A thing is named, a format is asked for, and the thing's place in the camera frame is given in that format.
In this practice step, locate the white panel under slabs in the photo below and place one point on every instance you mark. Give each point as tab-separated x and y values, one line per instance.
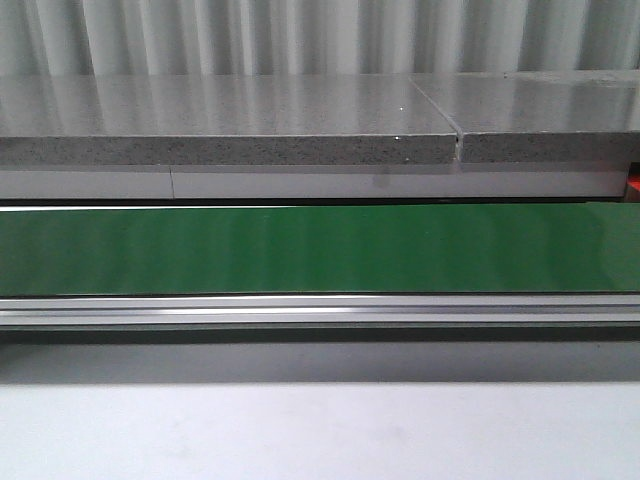
445	181

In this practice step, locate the grey stone slab right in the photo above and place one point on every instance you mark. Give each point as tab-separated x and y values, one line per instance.
587	117

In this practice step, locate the grey stone slab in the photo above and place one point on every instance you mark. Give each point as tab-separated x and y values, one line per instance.
587	117
218	120

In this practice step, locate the green conveyor belt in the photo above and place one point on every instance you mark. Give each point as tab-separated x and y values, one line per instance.
454	248

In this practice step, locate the grey stone slab left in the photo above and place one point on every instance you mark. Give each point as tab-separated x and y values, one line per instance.
218	120

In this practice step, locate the red object behind conveyor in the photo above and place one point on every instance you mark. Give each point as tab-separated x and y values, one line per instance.
632	188

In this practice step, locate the white curtain backdrop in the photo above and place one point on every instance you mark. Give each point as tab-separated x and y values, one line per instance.
315	37

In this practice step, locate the aluminium conveyor side rail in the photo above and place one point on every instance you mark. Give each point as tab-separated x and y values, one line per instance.
349	311

